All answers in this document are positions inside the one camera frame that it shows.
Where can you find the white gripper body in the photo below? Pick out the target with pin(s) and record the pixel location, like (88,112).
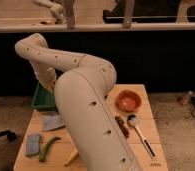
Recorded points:
(46,76)

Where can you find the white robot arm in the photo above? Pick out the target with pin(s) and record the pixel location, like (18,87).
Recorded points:
(80,98)

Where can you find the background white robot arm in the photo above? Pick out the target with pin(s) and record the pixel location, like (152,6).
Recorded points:
(56,8)

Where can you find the green plastic tray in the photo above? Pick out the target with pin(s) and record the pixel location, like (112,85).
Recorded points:
(43,100)

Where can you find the grey cloth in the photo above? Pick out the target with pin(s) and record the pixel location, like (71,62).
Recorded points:
(52,121)

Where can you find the blue sponge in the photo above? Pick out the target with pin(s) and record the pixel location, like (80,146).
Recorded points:
(32,145)

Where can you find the black chair wheel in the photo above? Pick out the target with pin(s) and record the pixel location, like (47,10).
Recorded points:
(11,136)

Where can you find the green cucumber toy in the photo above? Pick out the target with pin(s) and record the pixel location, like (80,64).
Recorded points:
(44,150)

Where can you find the orange bowl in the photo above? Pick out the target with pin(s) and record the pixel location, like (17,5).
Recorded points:
(128,101)

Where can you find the yellow banana toy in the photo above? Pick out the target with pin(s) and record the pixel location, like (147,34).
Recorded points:
(74,154)

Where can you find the white dish brush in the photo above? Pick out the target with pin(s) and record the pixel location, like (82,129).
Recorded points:
(134,122)

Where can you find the wooden shelf rail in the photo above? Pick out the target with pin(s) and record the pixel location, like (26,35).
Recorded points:
(99,15)

